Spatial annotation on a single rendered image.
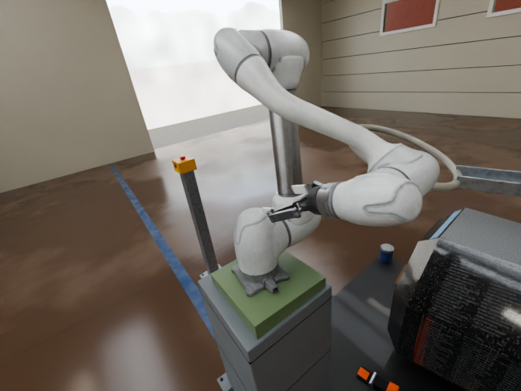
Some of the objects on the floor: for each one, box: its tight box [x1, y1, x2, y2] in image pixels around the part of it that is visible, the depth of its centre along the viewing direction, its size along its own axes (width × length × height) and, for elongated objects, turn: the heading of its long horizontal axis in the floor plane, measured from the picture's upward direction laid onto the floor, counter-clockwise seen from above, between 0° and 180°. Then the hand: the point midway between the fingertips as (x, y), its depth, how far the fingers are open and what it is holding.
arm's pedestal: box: [198, 259, 333, 391], centre depth 121 cm, size 50×50×80 cm
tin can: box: [379, 244, 394, 263], centre depth 210 cm, size 10×10×13 cm
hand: (281, 200), depth 81 cm, fingers open, 13 cm apart
